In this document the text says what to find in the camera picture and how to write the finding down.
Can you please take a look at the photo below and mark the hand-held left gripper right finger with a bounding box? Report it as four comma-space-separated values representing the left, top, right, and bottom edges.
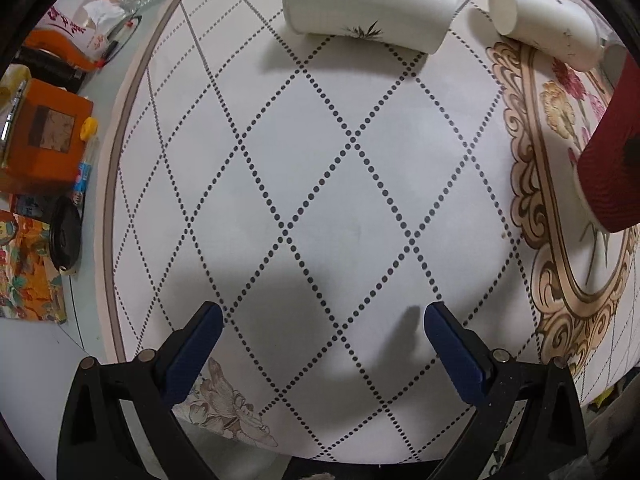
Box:
424, 301, 589, 480

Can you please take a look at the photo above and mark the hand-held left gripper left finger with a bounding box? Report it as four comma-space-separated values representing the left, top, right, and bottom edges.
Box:
57, 301, 224, 480

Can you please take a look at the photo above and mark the large white printed paper cup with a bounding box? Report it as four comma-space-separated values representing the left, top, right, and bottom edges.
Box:
282, 0, 461, 56

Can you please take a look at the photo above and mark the red paper cup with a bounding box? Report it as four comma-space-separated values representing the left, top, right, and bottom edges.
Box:
577, 51, 640, 234

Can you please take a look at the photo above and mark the small white paper cup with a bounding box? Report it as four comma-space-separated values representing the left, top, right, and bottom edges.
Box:
487, 0, 609, 73

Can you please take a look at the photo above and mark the black round lid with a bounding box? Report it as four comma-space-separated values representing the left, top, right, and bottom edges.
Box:
48, 195, 82, 277

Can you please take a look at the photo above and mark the colourful floral printed cloth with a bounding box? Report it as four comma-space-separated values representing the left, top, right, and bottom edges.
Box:
0, 209, 69, 325

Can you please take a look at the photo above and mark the printed floral tablecloth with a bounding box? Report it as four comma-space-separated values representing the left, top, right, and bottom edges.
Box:
102, 0, 640, 464

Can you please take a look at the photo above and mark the yellow-capped plastic bottle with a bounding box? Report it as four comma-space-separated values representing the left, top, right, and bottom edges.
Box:
73, 117, 99, 207

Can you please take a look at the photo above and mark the orange box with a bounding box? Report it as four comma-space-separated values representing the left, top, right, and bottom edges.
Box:
0, 78, 95, 194

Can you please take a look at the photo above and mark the silver pen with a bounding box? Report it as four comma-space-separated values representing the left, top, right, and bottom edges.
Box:
0, 80, 27, 142

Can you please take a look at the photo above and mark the black box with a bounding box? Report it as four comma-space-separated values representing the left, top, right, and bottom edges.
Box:
10, 47, 85, 94

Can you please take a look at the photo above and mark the white plate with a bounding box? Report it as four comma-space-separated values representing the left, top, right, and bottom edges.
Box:
101, 14, 144, 62

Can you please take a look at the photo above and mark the orange curved container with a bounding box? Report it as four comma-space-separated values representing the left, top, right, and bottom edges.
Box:
22, 29, 103, 72

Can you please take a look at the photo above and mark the white bag with red print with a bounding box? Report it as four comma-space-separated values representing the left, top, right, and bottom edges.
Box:
40, 4, 110, 63

